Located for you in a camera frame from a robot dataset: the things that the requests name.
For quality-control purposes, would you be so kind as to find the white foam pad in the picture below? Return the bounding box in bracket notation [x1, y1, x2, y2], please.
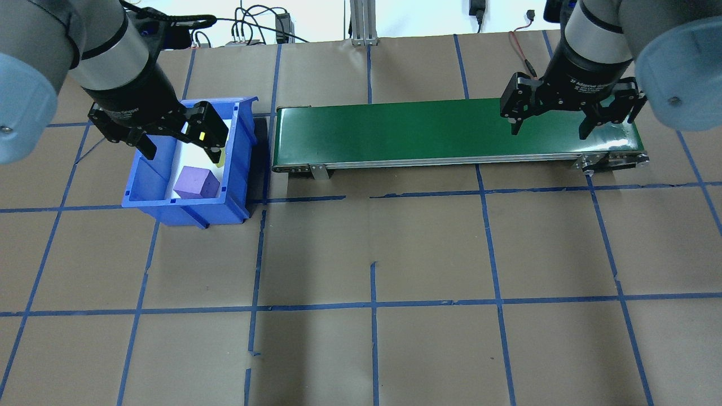
[166, 116, 233, 201]

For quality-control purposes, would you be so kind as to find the yellow foam block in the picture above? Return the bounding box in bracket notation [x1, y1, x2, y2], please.
[199, 131, 227, 169]

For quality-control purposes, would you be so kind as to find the purple foam block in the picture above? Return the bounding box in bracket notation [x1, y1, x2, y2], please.
[173, 165, 221, 200]

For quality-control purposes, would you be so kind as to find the blue plastic storage bin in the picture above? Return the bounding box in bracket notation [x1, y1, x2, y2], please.
[121, 96, 260, 229]

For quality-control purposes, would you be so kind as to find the aluminium profile post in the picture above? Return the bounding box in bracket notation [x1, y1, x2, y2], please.
[350, 0, 378, 46]

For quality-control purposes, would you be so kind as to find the red conveyor cable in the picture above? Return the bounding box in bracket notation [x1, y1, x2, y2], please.
[509, 8, 547, 80]

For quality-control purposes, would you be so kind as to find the green conveyor belt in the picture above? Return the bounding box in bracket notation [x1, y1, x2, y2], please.
[271, 96, 650, 181]

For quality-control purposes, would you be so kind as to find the black cable bundle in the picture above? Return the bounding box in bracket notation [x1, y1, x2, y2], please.
[192, 5, 311, 47]

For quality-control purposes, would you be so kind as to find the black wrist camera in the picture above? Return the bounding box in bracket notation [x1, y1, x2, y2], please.
[125, 5, 218, 50]
[543, 0, 582, 24]

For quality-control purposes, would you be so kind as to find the white side table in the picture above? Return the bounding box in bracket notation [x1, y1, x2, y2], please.
[121, 0, 565, 43]

